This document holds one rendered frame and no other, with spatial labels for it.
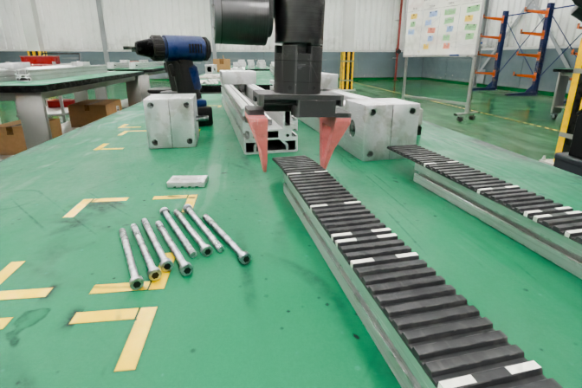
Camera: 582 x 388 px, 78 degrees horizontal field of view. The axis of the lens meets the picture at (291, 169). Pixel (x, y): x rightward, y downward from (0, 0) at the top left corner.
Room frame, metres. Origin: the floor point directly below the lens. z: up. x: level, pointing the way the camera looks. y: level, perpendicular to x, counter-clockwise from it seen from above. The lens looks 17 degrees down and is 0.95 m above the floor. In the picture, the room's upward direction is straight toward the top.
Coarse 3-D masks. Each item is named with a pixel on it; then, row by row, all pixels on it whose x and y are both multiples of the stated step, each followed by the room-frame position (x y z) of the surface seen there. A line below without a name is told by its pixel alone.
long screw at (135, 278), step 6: (120, 234) 0.31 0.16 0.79; (126, 234) 0.31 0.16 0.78; (126, 240) 0.30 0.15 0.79; (126, 246) 0.29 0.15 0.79; (126, 252) 0.28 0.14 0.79; (132, 252) 0.28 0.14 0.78; (126, 258) 0.27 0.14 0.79; (132, 258) 0.27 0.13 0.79; (132, 264) 0.26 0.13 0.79; (132, 270) 0.25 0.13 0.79; (132, 276) 0.24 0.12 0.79; (138, 276) 0.24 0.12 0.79; (132, 282) 0.23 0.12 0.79; (138, 282) 0.23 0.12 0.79; (132, 288) 0.23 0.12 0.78; (138, 288) 0.23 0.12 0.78
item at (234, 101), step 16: (224, 96) 1.18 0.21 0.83; (240, 96) 0.82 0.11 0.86; (240, 112) 0.67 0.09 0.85; (272, 112) 0.75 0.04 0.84; (288, 112) 0.66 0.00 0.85; (240, 128) 0.71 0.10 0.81; (272, 128) 0.65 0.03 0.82; (288, 128) 0.65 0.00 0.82; (240, 144) 0.70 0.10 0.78; (256, 144) 0.64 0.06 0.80; (272, 144) 0.69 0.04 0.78; (288, 144) 0.70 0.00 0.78
